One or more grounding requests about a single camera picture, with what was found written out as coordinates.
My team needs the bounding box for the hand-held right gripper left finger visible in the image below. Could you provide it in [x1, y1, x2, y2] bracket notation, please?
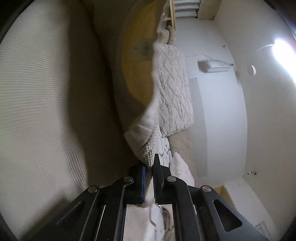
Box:
[21, 165, 147, 241]

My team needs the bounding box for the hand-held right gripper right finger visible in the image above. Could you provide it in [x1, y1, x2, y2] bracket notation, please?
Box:
[152, 153, 270, 241]

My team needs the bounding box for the white fluffy cushion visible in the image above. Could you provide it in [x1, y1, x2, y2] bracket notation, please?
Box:
[170, 152, 195, 186]

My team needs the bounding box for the bear print bed sheet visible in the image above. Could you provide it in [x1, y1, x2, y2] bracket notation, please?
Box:
[159, 137, 173, 168]

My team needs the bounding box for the long beige fleece bolster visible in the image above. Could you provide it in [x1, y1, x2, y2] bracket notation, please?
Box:
[167, 128, 197, 179]

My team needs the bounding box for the white headboard panel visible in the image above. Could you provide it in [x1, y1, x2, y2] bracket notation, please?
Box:
[188, 77, 209, 178]

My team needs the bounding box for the quilted cream pillow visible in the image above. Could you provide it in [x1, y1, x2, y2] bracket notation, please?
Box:
[151, 43, 194, 138]

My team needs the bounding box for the white louvered door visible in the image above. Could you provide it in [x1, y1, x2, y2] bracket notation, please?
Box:
[254, 221, 269, 235]

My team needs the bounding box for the white hanging pouch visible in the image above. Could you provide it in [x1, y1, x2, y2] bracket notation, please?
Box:
[197, 59, 233, 73]

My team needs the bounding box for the wooden bedside shelf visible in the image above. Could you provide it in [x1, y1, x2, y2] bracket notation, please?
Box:
[168, 0, 177, 30]

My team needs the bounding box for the grey white curtain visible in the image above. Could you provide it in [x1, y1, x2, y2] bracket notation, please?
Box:
[173, 0, 201, 19]

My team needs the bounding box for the ceiling light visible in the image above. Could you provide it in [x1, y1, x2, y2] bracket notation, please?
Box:
[272, 38, 296, 84]

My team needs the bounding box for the worn curtain pelmet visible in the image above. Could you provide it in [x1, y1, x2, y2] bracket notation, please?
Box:
[197, 0, 221, 20]

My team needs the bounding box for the wooden wall shelf niche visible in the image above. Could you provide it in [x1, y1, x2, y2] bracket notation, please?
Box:
[217, 178, 274, 232]

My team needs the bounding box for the thin wall cable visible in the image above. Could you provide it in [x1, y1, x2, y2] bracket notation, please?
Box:
[184, 52, 209, 62]

